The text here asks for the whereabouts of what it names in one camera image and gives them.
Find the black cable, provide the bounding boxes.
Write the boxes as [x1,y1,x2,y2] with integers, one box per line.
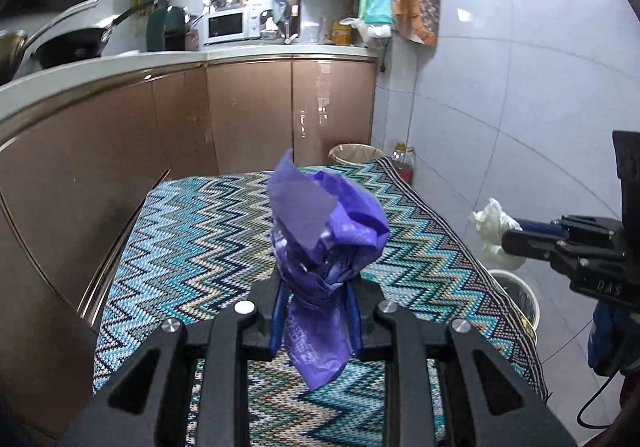
[577,372,618,428]

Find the person's right forearm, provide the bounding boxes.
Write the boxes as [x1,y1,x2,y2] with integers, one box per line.
[595,367,640,447]

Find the white bin with black liner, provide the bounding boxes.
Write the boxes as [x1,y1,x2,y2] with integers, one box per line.
[487,268,542,333]

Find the brown kitchen cabinet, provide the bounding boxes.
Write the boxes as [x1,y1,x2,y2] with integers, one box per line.
[0,49,381,438]

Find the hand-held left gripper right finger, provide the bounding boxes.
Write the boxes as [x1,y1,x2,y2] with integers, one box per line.
[345,277,551,447]

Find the black wok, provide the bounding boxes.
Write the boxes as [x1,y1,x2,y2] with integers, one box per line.
[31,2,161,70]

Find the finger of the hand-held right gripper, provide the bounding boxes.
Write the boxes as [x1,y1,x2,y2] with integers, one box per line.
[517,214,622,240]
[501,228,627,274]

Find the purple plastic bag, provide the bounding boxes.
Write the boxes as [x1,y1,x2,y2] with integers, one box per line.
[267,148,391,392]

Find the beige waste bin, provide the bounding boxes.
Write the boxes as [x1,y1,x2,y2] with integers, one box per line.
[328,143,386,166]

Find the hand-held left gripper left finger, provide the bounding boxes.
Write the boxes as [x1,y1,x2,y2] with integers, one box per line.
[95,269,291,447]

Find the steel pan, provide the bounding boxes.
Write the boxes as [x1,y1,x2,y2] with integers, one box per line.
[20,0,101,58]

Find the person's right hand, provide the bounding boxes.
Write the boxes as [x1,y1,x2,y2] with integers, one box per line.
[587,299,640,376]

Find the white plastic bag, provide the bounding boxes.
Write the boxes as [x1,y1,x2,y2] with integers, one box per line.
[350,17,396,48]

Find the green electric kettle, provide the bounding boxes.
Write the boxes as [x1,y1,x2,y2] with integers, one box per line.
[146,6,191,52]

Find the teal zigzag tablecloth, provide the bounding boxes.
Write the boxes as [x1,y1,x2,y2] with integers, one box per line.
[92,157,548,447]

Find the yellow food packet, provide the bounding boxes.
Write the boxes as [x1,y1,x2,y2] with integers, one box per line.
[331,19,353,46]

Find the white microwave oven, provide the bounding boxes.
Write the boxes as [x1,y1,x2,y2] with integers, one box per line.
[202,9,266,46]

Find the white paper tissue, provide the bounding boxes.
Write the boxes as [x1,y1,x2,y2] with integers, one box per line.
[469,198,526,273]

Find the cooking oil bottle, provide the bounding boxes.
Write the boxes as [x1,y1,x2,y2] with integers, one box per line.
[391,142,417,185]

